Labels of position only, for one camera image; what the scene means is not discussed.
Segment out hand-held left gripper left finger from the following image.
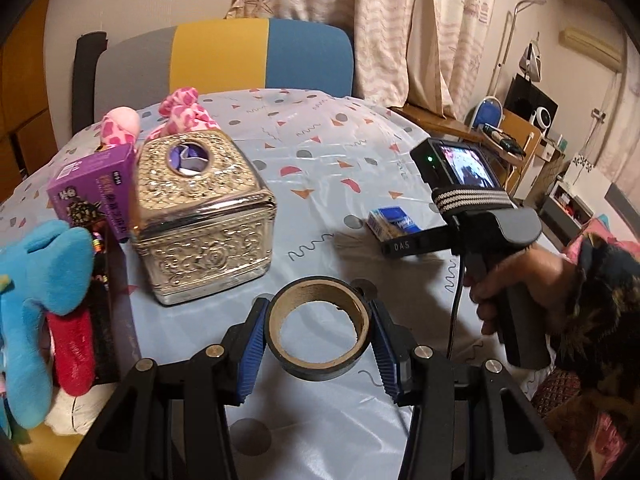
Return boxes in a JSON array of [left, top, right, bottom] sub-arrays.
[[60, 297, 271, 480]]

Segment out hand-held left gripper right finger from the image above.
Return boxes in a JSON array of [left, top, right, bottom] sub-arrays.
[[370, 300, 576, 480]]

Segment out black tape roll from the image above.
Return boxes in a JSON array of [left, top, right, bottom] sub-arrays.
[[264, 277, 374, 381]]

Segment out red plush sock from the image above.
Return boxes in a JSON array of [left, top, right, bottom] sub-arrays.
[[52, 307, 97, 396]]

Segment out white knit socks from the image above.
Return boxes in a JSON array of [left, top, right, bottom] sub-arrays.
[[50, 385, 103, 436]]

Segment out black doll hair with beads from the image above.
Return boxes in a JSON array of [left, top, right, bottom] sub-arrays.
[[89, 225, 112, 291]]

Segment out blue plush toy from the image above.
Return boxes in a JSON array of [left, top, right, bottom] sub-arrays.
[[0, 219, 96, 431]]

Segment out person's right hand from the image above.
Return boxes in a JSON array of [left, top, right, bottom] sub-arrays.
[[462, 252, 583, 336]]

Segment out white low shelf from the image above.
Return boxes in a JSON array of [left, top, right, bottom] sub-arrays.
[[542, 180, 601, 237]]

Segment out pink blanket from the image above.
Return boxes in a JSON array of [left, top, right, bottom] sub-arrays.
[[562, 215, 640, 261]]

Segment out blue white small carton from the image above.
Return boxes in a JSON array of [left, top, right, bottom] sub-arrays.
[[367, 206, 426, 240]]

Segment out blue folding chair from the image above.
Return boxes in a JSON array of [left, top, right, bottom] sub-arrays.
[[470, 97, 504, 131]]

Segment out ornate silver tissue box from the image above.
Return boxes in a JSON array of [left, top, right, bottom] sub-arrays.
[[131, 129, 277, 307]]

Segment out wooden side desk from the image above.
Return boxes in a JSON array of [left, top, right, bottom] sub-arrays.
[[390, 105, 482, 144]]

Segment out black monitor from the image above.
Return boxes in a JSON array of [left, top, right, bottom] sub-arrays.
[[502, 74, 559, 126]]

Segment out garment steamer head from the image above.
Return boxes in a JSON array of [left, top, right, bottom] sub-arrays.
[[520, 32, 544, 81]]

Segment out patterned light blue tablecloth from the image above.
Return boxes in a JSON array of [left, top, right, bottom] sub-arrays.
[[0, 87, 586, 480]]

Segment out white steamer pole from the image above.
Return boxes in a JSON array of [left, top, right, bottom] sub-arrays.
[[492, 0, 546, 106]]

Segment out purple cardboard box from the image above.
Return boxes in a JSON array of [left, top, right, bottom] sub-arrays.
[[47, 142, 139, 243]]

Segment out pink spotted plush toy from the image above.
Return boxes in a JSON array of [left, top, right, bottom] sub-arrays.
[[100, 86, 221, 148]]

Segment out grey yellow blue chair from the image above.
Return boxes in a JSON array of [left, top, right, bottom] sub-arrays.
[[72, 18, 356, 133]]

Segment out wooden wardrobe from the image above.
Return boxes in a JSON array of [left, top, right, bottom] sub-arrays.
[[0, 0, 76, 201]]

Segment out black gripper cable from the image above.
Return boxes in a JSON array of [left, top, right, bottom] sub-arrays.
[[446, 254, 469, 362]]

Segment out wall air conditioner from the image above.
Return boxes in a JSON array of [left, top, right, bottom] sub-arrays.
[[557, 27, 624, 68]]

